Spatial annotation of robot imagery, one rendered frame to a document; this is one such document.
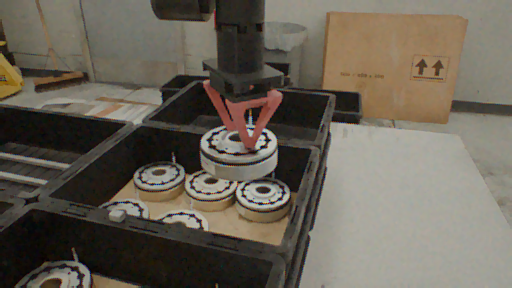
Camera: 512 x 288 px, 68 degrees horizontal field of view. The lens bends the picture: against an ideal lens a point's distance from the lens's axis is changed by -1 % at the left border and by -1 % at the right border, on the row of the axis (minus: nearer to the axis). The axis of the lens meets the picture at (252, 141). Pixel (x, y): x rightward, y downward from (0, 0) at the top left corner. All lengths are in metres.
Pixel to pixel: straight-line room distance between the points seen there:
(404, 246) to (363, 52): 2.48
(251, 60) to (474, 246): 0.69
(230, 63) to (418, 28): 2.89
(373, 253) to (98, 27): 3.60
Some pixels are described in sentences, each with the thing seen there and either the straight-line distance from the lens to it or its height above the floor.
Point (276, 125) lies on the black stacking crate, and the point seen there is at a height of 0.83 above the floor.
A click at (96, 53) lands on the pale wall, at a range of 4.19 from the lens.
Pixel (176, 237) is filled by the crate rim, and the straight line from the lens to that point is 0.53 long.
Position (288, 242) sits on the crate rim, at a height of 0.93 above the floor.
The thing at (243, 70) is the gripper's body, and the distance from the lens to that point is 0.45.
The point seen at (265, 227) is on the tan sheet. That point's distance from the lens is 0.69.
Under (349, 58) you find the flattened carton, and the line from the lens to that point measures 3.24.
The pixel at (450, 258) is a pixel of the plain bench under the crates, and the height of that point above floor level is 0.70.
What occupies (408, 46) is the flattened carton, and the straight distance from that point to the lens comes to 3.28.
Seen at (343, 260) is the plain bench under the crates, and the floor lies 0.70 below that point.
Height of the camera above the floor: 1.28
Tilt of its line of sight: 28 degrees down
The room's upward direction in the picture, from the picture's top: straight up
